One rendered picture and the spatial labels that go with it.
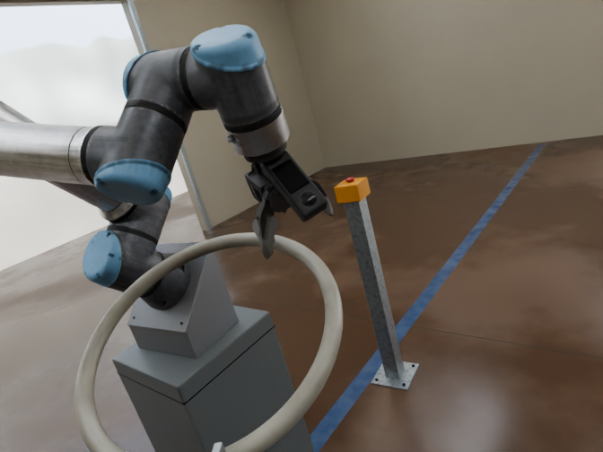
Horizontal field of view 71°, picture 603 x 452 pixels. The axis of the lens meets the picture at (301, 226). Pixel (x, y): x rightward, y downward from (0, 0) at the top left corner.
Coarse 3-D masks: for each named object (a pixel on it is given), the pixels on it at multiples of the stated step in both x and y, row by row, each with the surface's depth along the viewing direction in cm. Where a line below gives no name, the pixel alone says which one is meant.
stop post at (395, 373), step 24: (336, 192) 190; (360, 192) 186; (360, 216) 191; (360, 240) 197; (360, 264) 202; (384, 288) 207; (384, 312) 206; (384, 336) 212; (384, 360) 218; (384, 384) 218; (408, 384) 213
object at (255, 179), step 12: (264, 156) 63; (276, 156) 64; (252, 168) 73; (252, 180) 70; (264, 180) 69; (252, 192) 75; (264, 192) 69; (276, 192) 68; (276, 204) 69; (288, 204) 70
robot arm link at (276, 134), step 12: (276, 120) 61; (228, 132) 62; (252, 132) 60; (264, 132) 60; (276, 132) 61; (288, 132) 64; (240, 144) 62; (252, 144) 61; (264, 144) 61; (276, 144) 62; (252, 156) 63
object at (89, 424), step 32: (192, 256) 92; (128, 288) 87; (320, 288) 75; (96, 352) 77; (320, 352) 64; (320, 384) 61; (96, 416) 68; (288, 416) 58; (96, 448) 62; (256, 448) 56
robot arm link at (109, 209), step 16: (0, 112) 89; (16, 112) 93; (80, 192) 109; (96, 192) 111; (112, 208) 117; (128, 208) 118; (144, 208) 122; (160, 208) 127; (112, 224) 122; (128, 224) 121; (144, 224) 122; (160, 224) 127
